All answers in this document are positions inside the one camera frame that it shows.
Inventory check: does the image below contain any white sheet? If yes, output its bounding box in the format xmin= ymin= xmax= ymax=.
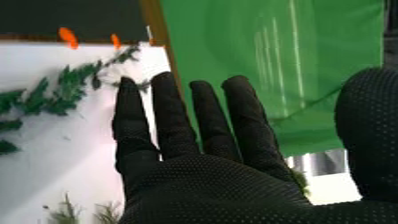
xmin=0 ymin=41 xmax=175 ymax=224

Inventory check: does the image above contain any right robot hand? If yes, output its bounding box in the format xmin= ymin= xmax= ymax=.
xmin=111 ymin=66 xmax=398 ymax=224

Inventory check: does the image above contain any green sprig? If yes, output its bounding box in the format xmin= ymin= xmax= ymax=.
xmin=93 ymin=200 xmax=125 ymax=224
xmin=0 ymin=119 xmax=26 ymax=133
xmin=42 ymin=192 xmax=84 ymax=224
xmin=0 ymin=44 xmax=143 ymax=117
xmin=0 ymin=139 xmax=22 ymax=156

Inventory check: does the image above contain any dark mat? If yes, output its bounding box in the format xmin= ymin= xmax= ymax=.
xmin=0 ymin=0 xmax=150 ymax=36

